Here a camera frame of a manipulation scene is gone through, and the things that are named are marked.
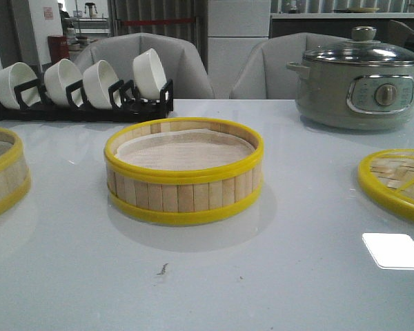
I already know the woven bamboo steamer lid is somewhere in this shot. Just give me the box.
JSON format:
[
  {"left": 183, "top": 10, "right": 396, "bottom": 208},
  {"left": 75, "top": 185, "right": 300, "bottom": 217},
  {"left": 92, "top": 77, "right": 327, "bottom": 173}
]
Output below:
[{"left": 357, "top": 148, "right": 414, "bottom": 222}]

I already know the bamboo steamer tray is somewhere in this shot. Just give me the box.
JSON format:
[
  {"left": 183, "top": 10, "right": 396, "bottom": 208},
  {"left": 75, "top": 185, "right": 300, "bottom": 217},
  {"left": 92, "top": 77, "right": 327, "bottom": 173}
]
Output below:
[
  {"left": 0, "top": 128, "right": 31, "bottom": 214},
  {"left": 104, "top": 117, "right": 264, "bottom": 225}
]

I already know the white steamer liner cloth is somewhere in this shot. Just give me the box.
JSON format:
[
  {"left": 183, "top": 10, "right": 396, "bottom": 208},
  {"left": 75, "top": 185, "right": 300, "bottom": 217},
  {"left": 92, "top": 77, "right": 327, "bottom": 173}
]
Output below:
[{"left": 115, "top": 129, "right": 255, "bottom": 171}]

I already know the black plastic dish rack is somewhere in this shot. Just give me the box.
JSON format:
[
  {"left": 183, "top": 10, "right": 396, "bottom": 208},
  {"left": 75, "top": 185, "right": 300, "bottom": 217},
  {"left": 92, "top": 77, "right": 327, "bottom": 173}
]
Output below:
[{"left": 0, "top": 79, "right": 173, "bottom": 123}]

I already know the grey chair left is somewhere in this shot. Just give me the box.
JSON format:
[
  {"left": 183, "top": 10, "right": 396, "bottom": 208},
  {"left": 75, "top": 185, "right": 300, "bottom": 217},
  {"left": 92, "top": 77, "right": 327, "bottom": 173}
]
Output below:
[{"left": 74, "top": 32, "right": 215, "bottom": 99}]

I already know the grey chair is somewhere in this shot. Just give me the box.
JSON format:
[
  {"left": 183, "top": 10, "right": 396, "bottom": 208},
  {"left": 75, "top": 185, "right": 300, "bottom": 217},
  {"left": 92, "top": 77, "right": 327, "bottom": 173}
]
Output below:
[
  {"left": 230, "top": 32, "right": 344, "bottom": 99},
  {"left": 74, "top": 32, "right": 215, "bottom": 99}
]

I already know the grey chair right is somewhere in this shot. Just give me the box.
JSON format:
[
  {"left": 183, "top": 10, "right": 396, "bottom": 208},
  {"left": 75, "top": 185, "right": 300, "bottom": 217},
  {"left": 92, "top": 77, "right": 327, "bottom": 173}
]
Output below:
[{"left": 230, "top": 32, "right": 344, "bottom": 99}]

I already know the white bowl right end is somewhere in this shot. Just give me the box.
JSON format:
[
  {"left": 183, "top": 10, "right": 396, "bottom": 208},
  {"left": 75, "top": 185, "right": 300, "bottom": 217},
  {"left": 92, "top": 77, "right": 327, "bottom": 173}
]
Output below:
[{"left": 132, "top": 48, "right": 167, "bottom": 100}]

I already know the white bowl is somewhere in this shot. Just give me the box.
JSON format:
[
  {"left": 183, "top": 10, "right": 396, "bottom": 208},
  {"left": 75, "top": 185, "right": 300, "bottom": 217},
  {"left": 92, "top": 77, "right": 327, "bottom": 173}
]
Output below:
[
  {"left": 0, "top": 62, "right": 37, "bottom": 109},
  {"left": 44, "top": 59, "right": 83, "bottom": 107},
  {"left": 83, "top": 60, "right": 119, "bottom": 109}
]

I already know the white refrigerator in background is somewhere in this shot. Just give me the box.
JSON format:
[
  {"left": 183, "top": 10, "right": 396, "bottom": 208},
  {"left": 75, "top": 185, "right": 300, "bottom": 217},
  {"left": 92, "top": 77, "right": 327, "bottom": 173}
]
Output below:
[{"left": 207, "top": 1, "right": 270, "bottom": 99}]

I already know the grey-green electric cooking pot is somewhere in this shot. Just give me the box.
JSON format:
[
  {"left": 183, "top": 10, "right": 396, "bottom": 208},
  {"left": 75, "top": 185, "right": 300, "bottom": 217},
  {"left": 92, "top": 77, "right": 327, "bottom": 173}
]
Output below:
[{"left": 286, "top": 60, "right": 414, "bottom": 130}]

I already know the red cabinet in background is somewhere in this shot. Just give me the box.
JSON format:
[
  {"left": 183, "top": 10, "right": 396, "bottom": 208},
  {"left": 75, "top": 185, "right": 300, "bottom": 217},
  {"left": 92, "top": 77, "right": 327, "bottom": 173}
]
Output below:
[{"left": 48, "top": 35, "right": 70, "bottom": 64}]

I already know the glass pot lid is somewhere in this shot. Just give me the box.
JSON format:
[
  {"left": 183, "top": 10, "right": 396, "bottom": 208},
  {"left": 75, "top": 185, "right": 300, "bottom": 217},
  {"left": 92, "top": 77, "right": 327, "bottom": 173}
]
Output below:
[{"left": 303, "top": 26, "right": 414, "bottom": 67}]

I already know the white bowl far left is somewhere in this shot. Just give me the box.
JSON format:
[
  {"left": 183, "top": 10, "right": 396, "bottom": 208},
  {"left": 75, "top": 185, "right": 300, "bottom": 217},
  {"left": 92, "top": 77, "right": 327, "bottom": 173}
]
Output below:
[{"left": 0, "top": 62, "right": 37, "bottom": 109}]

